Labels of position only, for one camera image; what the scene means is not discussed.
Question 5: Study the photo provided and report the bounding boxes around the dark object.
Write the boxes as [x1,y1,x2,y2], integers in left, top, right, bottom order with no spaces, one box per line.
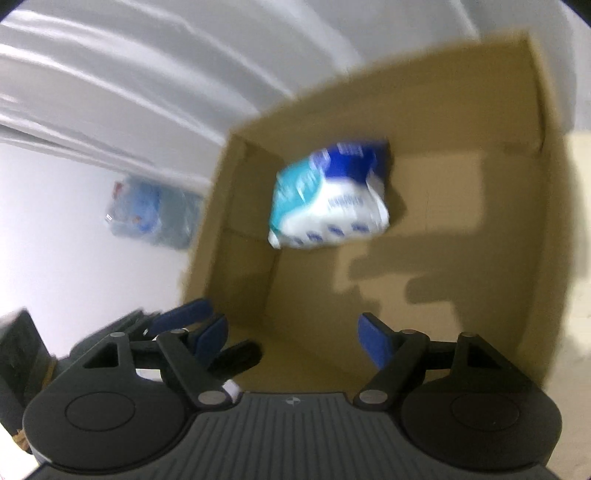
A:
[0,308,58,409]

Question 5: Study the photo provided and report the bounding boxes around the blue white tissue pack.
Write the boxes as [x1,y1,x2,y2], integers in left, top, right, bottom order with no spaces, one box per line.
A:
[268,138,393,251]

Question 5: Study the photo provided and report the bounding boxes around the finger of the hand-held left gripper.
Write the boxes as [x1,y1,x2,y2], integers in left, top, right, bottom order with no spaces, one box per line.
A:
[210,340,264,376]
[148,299,214,340]

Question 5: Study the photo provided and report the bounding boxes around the white curtain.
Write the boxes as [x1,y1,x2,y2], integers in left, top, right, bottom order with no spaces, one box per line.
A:
[0,0,490,190]

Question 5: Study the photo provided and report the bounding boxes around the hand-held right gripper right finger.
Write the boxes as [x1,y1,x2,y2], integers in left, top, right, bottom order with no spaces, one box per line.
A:
[353,313,506,409]

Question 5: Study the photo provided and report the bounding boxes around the clear plastic bag blue items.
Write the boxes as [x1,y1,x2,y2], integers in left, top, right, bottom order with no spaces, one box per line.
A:
[104,174,204,251]

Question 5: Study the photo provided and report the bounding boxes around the brown cardboard box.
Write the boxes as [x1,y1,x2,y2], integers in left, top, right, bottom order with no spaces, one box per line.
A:
[182,31,575,395]

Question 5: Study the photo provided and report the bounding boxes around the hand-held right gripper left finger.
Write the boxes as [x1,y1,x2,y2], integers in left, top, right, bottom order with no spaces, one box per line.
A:
[83,314,232,411]

